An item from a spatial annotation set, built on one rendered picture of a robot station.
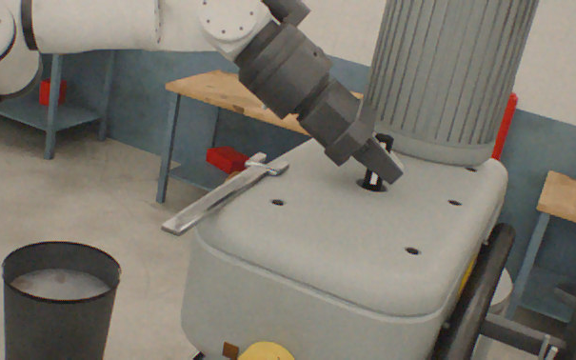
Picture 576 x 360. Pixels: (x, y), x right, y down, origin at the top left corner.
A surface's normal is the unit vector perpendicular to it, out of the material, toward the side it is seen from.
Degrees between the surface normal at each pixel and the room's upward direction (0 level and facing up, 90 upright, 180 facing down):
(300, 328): 90
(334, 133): 90
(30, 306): 94
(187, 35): 72
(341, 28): 90
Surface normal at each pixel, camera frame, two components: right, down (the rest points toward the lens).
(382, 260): 0.19, -0.91
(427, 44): -0.53, 0.21
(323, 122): -0.17, 0.33
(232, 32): 0.07, 0.07
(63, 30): 0.08, 0.52
